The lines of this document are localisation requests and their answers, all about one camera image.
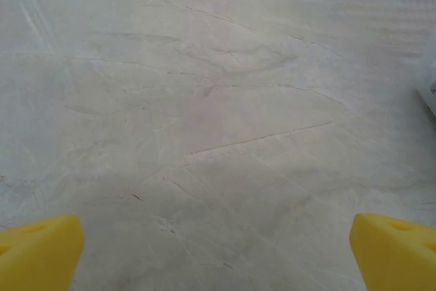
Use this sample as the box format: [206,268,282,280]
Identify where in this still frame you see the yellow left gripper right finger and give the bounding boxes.
[350,213,436,291]

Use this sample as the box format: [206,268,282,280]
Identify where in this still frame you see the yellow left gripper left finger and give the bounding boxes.
[0,215,85,291]

